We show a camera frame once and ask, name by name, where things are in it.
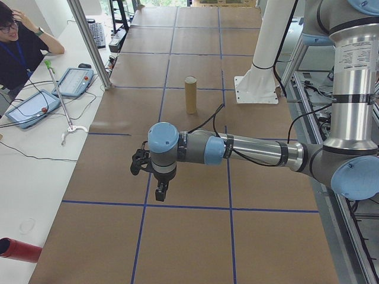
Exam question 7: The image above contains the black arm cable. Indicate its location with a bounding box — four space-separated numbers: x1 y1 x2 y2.
189 103 332 167

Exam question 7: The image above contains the blue grey teach pendant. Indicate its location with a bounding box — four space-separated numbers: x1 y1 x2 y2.
52 67 95 99
5 89 62 130

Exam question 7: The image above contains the aluminium profile post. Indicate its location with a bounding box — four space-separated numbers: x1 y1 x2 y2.
67 0 113 90

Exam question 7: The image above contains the black metal rack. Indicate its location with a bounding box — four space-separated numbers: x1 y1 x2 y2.
110 0 140 38

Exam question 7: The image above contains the black keyboard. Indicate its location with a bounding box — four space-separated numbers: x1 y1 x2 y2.
88 22 107 50

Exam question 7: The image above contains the white desk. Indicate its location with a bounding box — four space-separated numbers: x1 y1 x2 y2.
0 20 121 284

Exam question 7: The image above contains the brown cardboard tube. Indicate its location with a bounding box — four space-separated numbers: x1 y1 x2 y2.
184 76 198 115

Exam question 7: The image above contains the metal bar frame with cables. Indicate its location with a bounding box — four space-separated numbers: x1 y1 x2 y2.
280 17 379 284

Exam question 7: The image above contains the person in black shirt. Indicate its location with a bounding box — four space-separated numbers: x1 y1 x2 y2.
0 4 65 101

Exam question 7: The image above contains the white column stand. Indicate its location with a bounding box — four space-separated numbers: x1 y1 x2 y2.
233 0 297 105

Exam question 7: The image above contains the grabber stick with green handle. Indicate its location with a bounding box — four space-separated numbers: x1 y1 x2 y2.
43 60 89 146

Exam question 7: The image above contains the red tube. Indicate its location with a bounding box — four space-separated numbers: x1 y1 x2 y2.
0 236 43 264

